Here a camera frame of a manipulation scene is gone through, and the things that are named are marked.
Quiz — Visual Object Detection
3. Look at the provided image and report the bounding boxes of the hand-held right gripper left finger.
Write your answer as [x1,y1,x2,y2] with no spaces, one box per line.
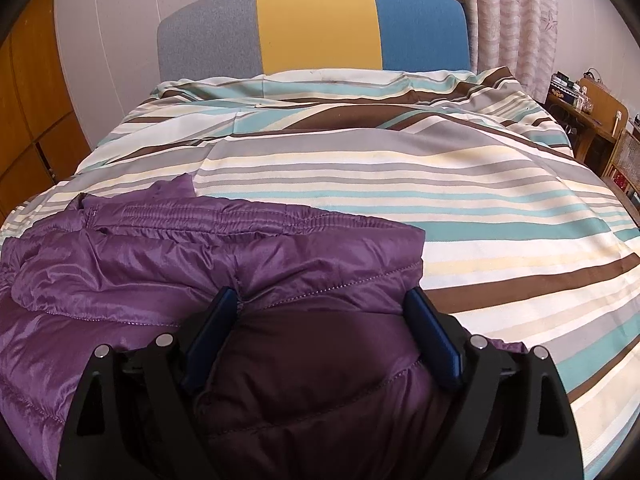
[57,287,241,480]

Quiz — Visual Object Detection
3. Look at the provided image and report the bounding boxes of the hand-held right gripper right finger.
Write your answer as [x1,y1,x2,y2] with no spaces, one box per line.
[404,287,583,480]

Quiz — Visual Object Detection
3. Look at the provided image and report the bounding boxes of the purple down jacket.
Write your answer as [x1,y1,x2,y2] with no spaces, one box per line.
[0,172,528,480]

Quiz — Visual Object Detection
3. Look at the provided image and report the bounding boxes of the striped duvet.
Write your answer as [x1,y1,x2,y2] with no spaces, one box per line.
[0,66,640,480]

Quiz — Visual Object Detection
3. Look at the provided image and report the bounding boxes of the wooden desk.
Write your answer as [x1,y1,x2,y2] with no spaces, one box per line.
[547,77,631,171]

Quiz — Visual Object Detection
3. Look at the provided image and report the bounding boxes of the wooden wardrobe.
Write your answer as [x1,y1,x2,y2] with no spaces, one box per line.
[0,0,93,221]

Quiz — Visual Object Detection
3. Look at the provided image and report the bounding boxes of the ship print curtain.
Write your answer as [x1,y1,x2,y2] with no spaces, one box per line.
[202,0,558,101]

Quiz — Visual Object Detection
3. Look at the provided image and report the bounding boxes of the grey yellow blue headboard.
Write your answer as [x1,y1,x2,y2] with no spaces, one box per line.
[156,0,473,81]

